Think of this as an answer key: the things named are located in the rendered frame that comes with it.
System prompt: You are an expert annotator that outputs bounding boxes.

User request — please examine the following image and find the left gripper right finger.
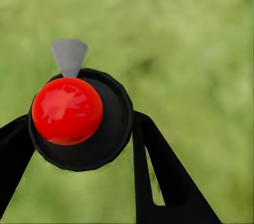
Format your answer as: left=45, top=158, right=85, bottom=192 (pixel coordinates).
left=132, top=111, right=221, bottom=224

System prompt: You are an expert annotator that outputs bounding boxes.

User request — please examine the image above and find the pesticide atomizer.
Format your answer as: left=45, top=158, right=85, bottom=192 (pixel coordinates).
left=28, top=38, right=134, bottom=172

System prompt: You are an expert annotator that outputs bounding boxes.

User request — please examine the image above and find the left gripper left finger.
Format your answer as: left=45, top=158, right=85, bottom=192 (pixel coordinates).
left=0, top=114, right=36, bottom=219

